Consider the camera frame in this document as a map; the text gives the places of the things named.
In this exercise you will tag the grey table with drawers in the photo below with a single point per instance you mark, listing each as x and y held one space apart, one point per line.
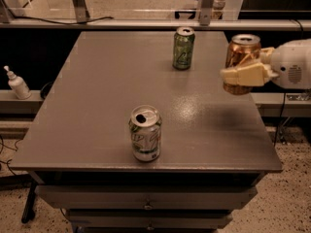
126 143

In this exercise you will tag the white pump bottle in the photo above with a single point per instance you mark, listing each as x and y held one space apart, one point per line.
17 85

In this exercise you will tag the grey drawer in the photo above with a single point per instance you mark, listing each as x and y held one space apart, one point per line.
146 197
156 219

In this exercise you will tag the metal bracket post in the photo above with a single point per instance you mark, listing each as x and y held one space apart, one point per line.
81 11
205 11

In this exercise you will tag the right metal bracket post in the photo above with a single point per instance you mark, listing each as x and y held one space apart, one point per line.
205 11

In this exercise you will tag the lower grey drawer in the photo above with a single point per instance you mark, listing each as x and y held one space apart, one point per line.
156 219

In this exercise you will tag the white green 7up can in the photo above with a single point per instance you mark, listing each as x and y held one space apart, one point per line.
145 132

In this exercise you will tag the upper grey drawer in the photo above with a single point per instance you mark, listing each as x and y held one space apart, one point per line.
146 197

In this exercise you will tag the black table leg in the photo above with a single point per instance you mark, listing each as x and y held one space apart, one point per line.
28 212

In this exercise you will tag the left metal bracket post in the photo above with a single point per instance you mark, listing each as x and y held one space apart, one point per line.
81 11

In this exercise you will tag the orange soda can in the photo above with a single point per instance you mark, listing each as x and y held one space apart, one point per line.
243 48

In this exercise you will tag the green soda can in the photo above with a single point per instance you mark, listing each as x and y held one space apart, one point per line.
183 48

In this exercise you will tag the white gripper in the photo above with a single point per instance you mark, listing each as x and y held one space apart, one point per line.
289 63

